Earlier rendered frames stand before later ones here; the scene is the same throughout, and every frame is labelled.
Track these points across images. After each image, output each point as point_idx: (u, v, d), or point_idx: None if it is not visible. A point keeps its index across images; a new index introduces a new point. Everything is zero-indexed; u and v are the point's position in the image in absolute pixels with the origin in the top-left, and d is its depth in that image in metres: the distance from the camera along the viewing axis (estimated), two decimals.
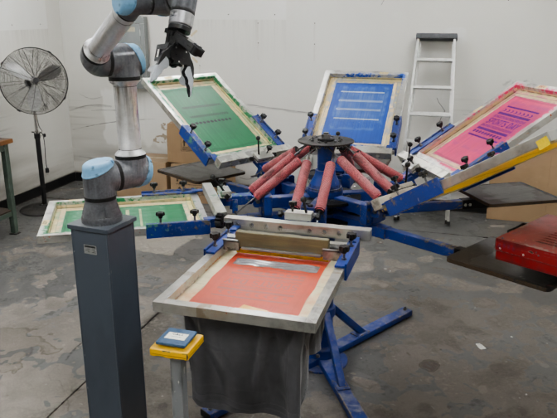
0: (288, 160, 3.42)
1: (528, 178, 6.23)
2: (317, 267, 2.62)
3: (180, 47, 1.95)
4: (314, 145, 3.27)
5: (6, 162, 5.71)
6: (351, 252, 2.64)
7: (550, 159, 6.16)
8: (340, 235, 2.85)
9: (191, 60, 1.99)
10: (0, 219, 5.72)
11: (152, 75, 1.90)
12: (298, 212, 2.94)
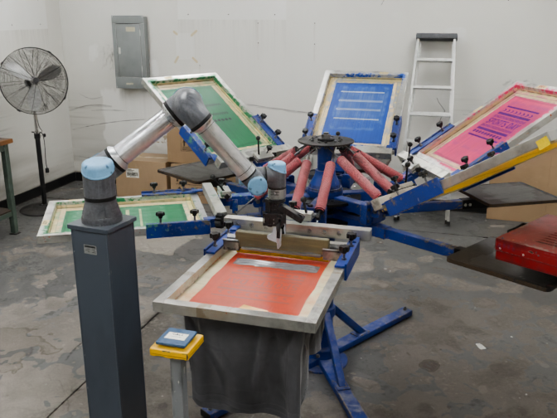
0: (288, 160, 3.42)
1: (528, 178, 6.23)
2: (317, 267, 2.62)
3: (283, 215, 2.67)
4: (314, 145, 3.27)
5: (6, 162, 5.71)
6: (351, 252, 2.64)
7: (550, 159, 6.16)
8: (340, 235, 2.85)
9: (285, 219, 2.73)
10: (0, 219, 5.72)
11: (278, 245, 2.68)
12: (298, 212, 2.94)
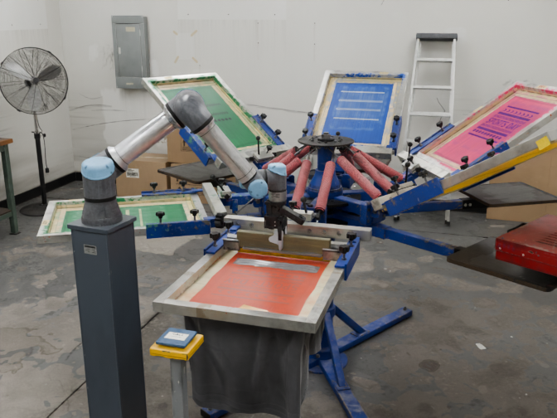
0: (288, 160, 3.42)
1: (528, 178, 6.23)
2: (317, 267, 2.62)
3: (284, 216, 2.68)
4: (314, 145, 3.27)
5: (6, 162, 5.71)
6: (351, 252, 2.64)
7: (550, 159, 6.16)
8: (340, 235, 2.85)
9: (287, 221, 2.73)
10: (0, 219, 5.72)
11: (280, 247, 2.69)
12: (298, 212, 2.94)
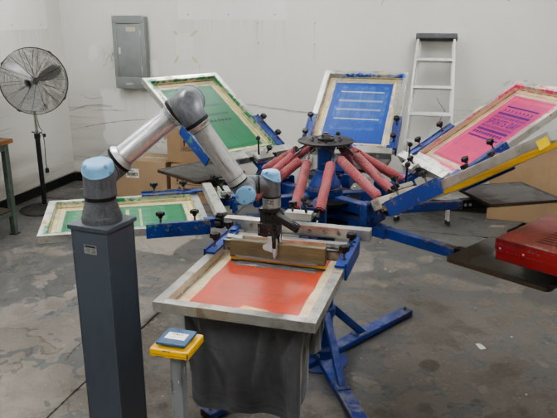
0: (288, 160, 3.42)
1: (528, 178, 6.23)
2: None
3: (278, 224, 2.60)
4: (314, 145, 3.27)
5: (6, 162, 5.71)
6: (351, 252, 2.64)
7: (550, 159, 6.16)
8: (340, 235, 2.85)
9: (281, 228, 2.65)
10: (0, 219, 5.72)
11: (274, 255, 2.61)
12: (298, 212, 2.94)
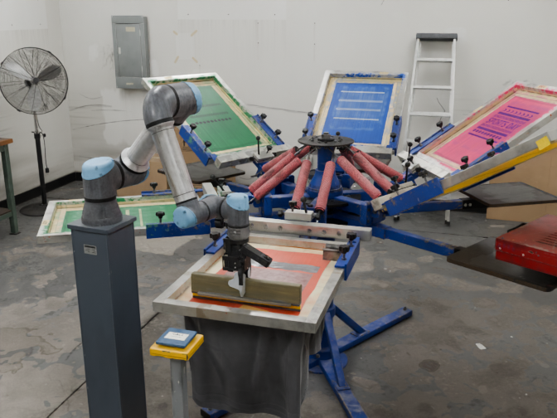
0: (288, 160, 3.42)
1: (528, 178, 6.23)
2: (317, 267, 2.62)
3: (246, 257, 2.24)
4: (314, 145, 3.27)
5: (6, 162, 5.71)
6: (351, 252, 2.64)
7: (550, 159, 6.16)
8: (340, 235, 2.85)
9: (250, 261, 2.30)
10: (0, 219, 5.72)
11: (242, 293, 2.26)
12: (298, 212, 2.94)
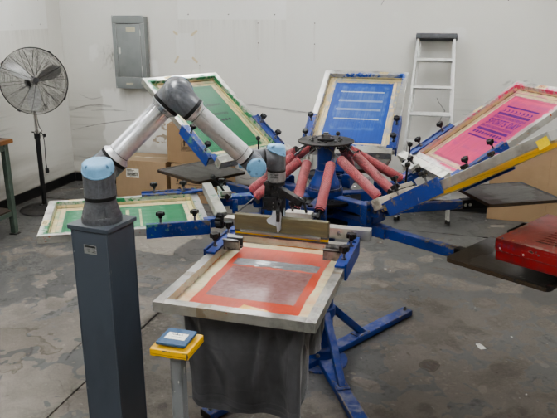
0: (288, 160, 3.42)
1: (528, 178, 6.23)
2: (317, 267, 2.62)
3: (283, 198, 2.64)
4: (314, 145, 3.27)
5: (6, 162, 5.71)
6: (351, 252, 2.64)
7: (550, 159, 6.16)
8: (340, 235, 2.85)
9: (285, 203, 2.70)
10: (0, 219, 5.72)
11: (278, 229, 2.66)
12: (298, 212, 2.94)
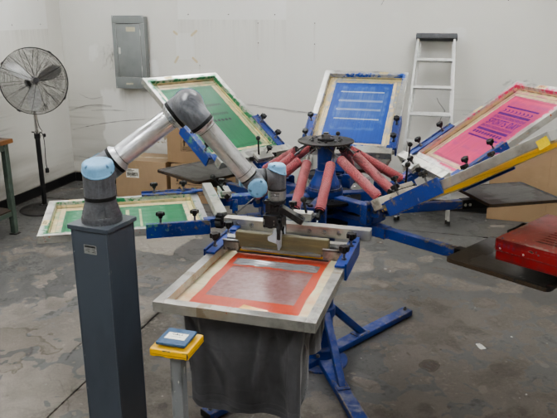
0: (288, 160, 3.42)
1: (528, 178, 6.23)
2: (317, 267, 2.62)
3: (283, 216, 2.67)
4: (314, 145, 3.27)
5: (6, 162, 5.71)
6: (351, 252, 2.64)
7: (550, 159, 6.16)
8: (340, 235, 2.85)
9: None
10: (0, 219, 5.72)
11: (279, 246, 2.69)
12: (298, 212, 2.94)
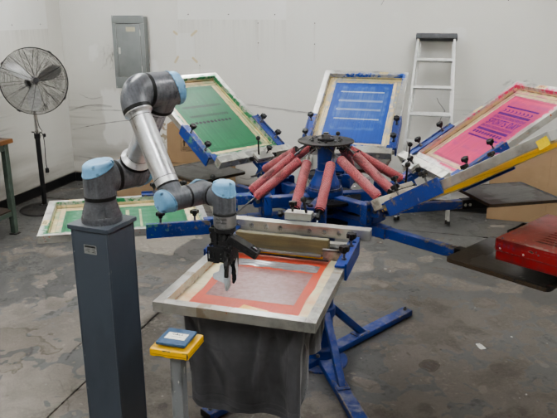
0: (288, 160, 3.42)
1: (528, 178, 6.23)
2: (317, 267, 2.62)
3: (233, 248, 2.11)
4: (314, 145, 3.27)
5: (6, 162, 5.71)
6: (351, 252, 2.64)
7: (550, 159, 6.16)
8: (340, 235, 2.85)
9: (237, 251, 2.16)
10: (0, 219, 5.72)
11: (227, 286, 2.12)
12: (298, 212, 2.94)
